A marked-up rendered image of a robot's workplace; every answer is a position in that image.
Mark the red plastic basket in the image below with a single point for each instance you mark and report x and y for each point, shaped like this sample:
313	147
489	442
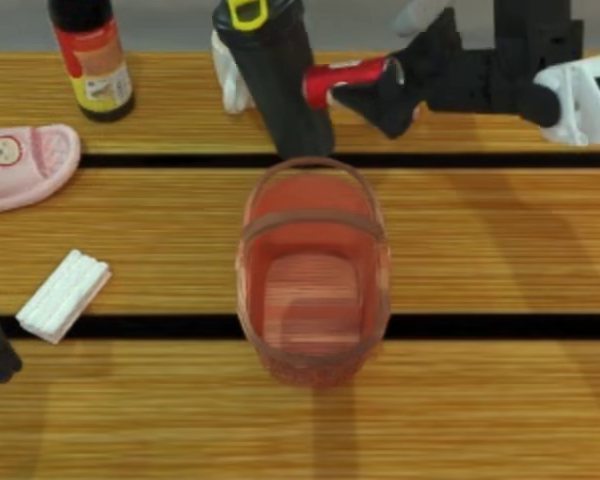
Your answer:
312	270

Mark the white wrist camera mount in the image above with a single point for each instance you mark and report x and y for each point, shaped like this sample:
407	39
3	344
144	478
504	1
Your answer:
575	100

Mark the pink slipper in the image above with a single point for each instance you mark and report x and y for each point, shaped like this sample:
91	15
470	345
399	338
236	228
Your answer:
17	167

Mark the white plastic object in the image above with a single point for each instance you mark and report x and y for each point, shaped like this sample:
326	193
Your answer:
227	75

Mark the red soda can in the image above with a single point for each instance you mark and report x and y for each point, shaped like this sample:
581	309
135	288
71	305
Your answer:
330	80

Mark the dark sauce bottle red label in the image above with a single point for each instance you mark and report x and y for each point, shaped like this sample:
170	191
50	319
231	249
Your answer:
97	65

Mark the white board eraser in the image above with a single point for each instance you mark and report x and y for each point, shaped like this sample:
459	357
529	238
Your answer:
62	295

